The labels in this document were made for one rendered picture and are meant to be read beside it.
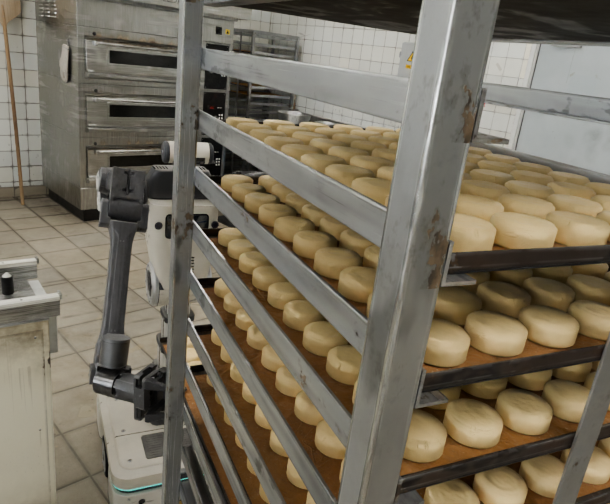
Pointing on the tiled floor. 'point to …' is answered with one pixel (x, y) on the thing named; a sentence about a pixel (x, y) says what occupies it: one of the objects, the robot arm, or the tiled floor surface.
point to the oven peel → (7, 10)
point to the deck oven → (117, 89)
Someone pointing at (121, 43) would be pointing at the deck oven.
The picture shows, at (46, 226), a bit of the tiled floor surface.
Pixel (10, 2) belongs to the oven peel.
